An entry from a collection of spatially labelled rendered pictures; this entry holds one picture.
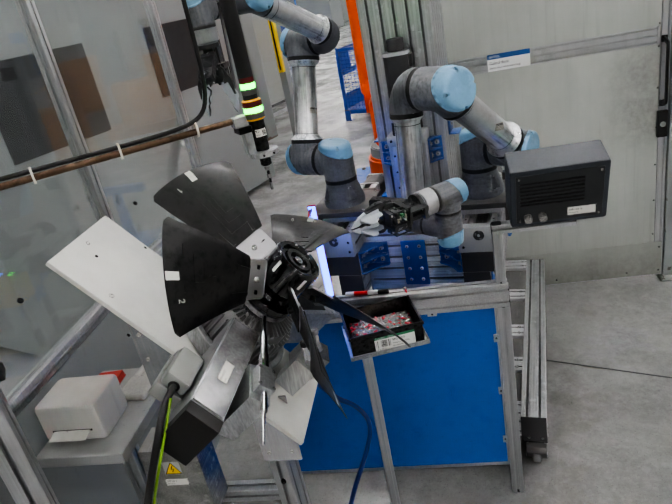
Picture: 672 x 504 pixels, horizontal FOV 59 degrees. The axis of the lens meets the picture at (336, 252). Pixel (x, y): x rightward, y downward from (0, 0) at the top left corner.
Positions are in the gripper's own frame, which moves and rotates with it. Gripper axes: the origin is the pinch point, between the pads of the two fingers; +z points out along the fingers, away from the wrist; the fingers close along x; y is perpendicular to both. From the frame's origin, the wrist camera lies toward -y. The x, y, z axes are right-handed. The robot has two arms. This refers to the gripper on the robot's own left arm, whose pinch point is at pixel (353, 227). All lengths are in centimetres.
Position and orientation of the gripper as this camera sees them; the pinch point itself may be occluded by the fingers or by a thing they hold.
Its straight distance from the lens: 160.0
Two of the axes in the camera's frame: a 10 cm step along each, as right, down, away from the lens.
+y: 5.0, 3.7, -7.8
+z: -8.5, 3.5, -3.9
